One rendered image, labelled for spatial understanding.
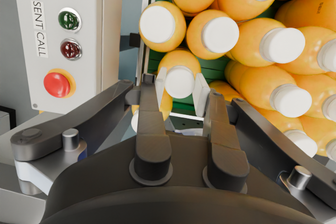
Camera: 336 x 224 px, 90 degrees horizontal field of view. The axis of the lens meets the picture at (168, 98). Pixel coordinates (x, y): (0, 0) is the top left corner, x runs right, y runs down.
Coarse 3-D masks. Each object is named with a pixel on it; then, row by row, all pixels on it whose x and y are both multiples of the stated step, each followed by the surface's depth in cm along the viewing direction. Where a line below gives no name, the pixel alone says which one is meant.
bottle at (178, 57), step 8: (176, 48) 31; (184, 48) 32; (168, 56) 25; (176, 56) 24; (184, 56) 25; (192, 56) 26; (160, 64) 26; (168, 64) 24; (176, 64) 24; (184, 64) 24; (192, 64) 24; (192, 72) 23; (200, 72) 26
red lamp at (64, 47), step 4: (60, 44) 21; (64, 44) 21; (68, 44) 21; (72, 44) 21; (60, 48) 21; (64, 48) 21; (68, 48) 21; (72, 48) 21; (76, 48) 21; (64, 52) 21; (68, 52) 21; (72, 52) 21; (76, 52) 22; (64, 56) 22; (68, 56) 21; (72, 56) 22
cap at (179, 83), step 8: (168, 72) 22; (176, 72) 21; (184, 72) 21; (168, 80) 21; (176, 80) 21; (184, 80) 21; (192, 80) 21; (168, 88) 22; (176, 88) 22; (184, 88) 21; (192, 88) 21; (176, 96) 22; (184, 96) 22
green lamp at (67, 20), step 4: (60, 12) 20; (64, 12) 20; (68, 12) 20; (60, 16) 20; (64, 16) 20; (68, 16) 20; (72, 16) 20; (60, 20) 20; (64, 20) 20; (68, 20) 20; (72, 20) 20; (76, 20) 20; (60, 24) 20; (64, 24) 20; (68, 24) 20; (72, 24) 20; (76, 24) 21; (64, 28) 20; (68, 28) 20; (72, 28) 21
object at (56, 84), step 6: (54, 72) 22; (48, 78) 23; (54, 78) 22; (60, 78) 22; (66, 78) 23; (48, 84) 23; (54, 84) 23; (60, 84) 23; (66, 84) 23; (48, 90) 23; (54, 90) 23; (60, 90) 23; (66, 90) 23; (54, 96) 24; (60, 96) 23
